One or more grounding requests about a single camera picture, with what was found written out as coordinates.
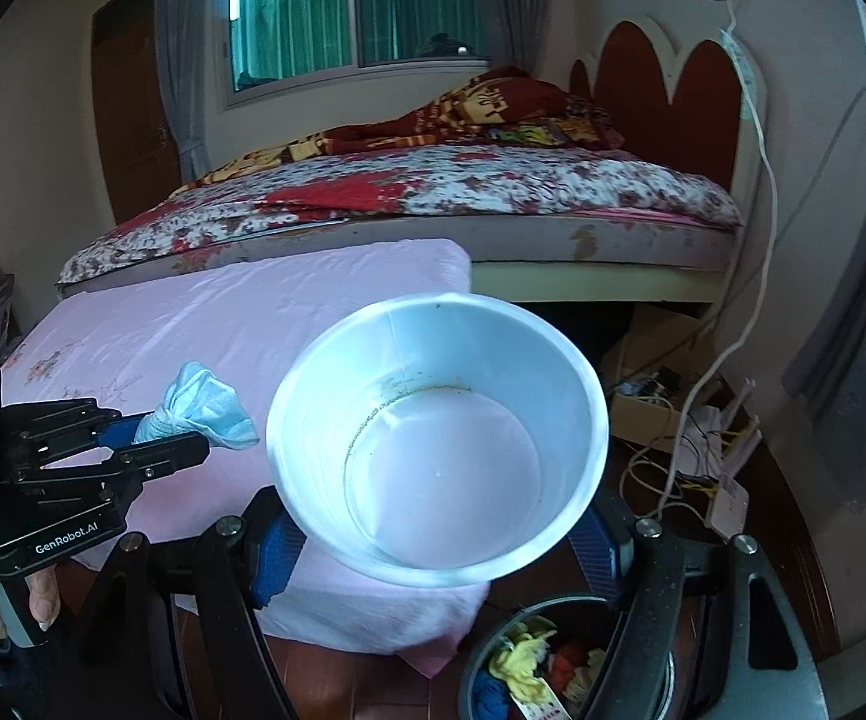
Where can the flat white router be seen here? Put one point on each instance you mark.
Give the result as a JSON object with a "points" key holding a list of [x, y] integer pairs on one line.
{"points": [[729, 510]]}

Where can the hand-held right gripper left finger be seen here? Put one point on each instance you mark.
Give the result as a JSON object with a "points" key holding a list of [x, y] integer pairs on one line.
{"points": [[275, 555]]}

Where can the brown wooden door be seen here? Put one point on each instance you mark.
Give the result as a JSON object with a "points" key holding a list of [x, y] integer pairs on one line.
{"points": [[132, 112]]}

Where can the black round trash bin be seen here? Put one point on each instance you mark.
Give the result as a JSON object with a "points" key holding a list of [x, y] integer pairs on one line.
{"points": [[475, 664]]}

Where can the yellow plastic bag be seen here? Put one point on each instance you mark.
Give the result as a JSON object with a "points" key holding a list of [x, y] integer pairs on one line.
{"points": [[523, 660]]}

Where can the light blue face mask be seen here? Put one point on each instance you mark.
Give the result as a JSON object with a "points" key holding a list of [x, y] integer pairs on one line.
{"points": [[200, 405]]}

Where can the floral bed sheet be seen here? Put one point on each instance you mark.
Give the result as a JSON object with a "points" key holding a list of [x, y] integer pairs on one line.
{"points": [[515, 180]]}

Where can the white router with antennas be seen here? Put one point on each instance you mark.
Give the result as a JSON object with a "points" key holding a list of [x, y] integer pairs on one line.
{"points": [[736, 420]]}

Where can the white bed with red headboard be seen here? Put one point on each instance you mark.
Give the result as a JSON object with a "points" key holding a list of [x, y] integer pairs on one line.
{"points": [[590, 277]]}

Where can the red plastic bag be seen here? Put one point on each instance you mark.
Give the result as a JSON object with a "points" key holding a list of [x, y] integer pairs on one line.
{"points": [[571, 660]]}

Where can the white framed window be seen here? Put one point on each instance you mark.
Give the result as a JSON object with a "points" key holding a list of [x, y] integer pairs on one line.
{"points": [[290, 15]]}

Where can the white blue paper bowl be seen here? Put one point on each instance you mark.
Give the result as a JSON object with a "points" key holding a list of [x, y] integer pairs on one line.
{"points": [[440, 465]]}

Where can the red patterned quilt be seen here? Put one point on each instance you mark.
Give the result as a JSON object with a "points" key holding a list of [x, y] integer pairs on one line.
{"points": [[493, 101]]}

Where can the person's left hand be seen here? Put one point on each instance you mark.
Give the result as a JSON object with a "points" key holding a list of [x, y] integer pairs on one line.
{"points": [[42, 600]]}

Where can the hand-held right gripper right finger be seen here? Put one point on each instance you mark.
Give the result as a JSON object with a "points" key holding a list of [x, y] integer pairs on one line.
{"points": [[596, 547]]}

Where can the cardboard box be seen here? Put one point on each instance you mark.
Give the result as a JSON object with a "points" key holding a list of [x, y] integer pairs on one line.
{"points": [[631, 409]]}

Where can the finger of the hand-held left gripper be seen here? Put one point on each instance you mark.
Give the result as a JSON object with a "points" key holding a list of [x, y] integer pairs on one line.
{"points": [[170, 454], [121, 431]]}

